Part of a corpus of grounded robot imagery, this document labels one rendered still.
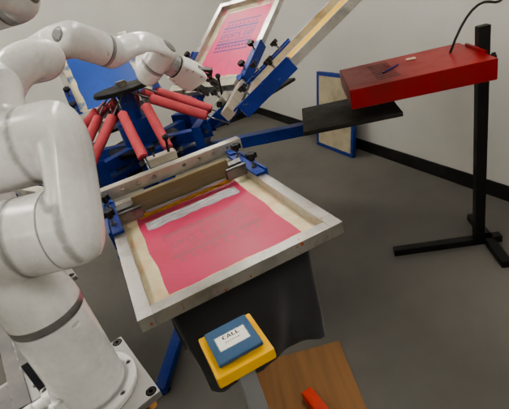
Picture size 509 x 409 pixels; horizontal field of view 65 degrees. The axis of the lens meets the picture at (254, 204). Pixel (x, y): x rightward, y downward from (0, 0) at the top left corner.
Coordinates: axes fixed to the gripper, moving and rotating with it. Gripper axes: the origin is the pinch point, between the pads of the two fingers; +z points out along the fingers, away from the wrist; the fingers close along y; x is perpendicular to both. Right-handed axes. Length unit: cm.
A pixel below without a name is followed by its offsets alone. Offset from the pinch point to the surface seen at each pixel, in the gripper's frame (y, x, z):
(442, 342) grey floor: 17, -90, 122
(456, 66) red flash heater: 64, 16, 84
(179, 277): -6, -67, -11
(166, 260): -15, -60, -8
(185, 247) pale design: -12, -56, -3
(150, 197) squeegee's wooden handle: -31.8, -31.6, -2.4
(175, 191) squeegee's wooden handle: -26.5, -29.0, 5.0
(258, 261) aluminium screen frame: 17, -68, -4
